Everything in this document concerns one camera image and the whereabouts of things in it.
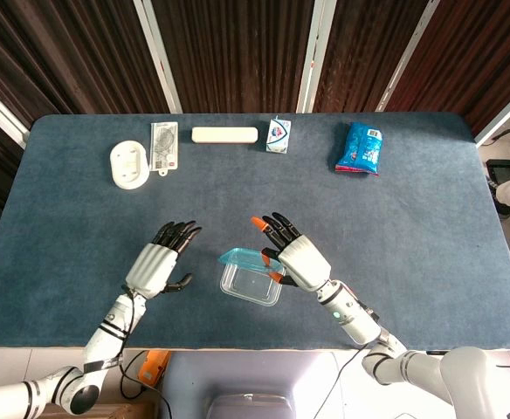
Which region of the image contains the blue container lid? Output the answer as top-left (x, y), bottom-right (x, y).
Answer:
top-left (217, 246), bottom-right (285, 274)

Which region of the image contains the pale grey robot torso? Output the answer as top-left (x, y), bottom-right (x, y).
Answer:
top-left (161, 350), bottom-right (452, 419)

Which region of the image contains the clear plastic container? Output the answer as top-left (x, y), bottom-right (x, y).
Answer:
top-left (219, 260), bottom-right (286, 308)

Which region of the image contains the white oval soap dish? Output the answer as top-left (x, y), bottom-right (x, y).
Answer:
top-left (108, 138), bottom-right (152, 190)

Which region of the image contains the white rectangular bar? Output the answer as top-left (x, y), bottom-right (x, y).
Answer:
top-left (190, 126), bottom-right (258, 145)

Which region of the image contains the clear packaged item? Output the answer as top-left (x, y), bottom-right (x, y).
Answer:
top-left (148, 120), bottom-right (180, 177)

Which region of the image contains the blue felt table mat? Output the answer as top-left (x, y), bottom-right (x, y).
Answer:
top-left (0, 112), bottom-right (510, 352)

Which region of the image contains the black floor device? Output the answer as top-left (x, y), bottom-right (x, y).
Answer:
top-left (485, 158), bottom-right (510, 184)

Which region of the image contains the blue snack bag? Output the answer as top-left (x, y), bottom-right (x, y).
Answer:
top-left (334, 121), bottom-right (385, 177)

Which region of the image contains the black cable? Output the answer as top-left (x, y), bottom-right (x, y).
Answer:
top-left (120, 351), bottom-right (173, 419)

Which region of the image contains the blue white milk carton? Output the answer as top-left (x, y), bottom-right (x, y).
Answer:
top-left (265, 114), bottom-right (293, 155)

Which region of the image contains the orange handheld device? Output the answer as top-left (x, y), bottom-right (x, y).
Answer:
top-left (137, 350), bottom-right (171, 386)

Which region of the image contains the right orange-tipped robot hand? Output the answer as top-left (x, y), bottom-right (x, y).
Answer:
top-left (250, 212), bottom-right (332, 292)

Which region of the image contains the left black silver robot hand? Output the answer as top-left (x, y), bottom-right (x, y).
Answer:
top-left (125, 220), bottom-right (203, 300)

